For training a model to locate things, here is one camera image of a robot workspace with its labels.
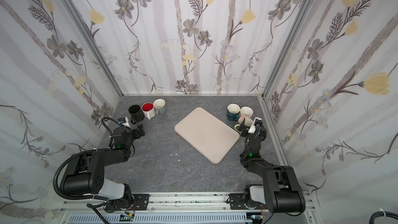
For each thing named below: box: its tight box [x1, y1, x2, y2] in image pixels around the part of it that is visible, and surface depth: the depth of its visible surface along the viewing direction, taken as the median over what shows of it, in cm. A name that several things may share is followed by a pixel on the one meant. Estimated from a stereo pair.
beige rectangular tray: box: [174, 107, 240, 164], surface depth 101 cm
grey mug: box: [153, 98, 167, 116], surface depth 105 cm
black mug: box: [128, 104, 145, 125], surface depth 103 cm
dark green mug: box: [226, 102, 241, 122], surface depth 102 cm
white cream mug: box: [140, 101, 156, 120], surface depth 106 cm
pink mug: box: [237, 105, 254, 123], surface depth 100 cm
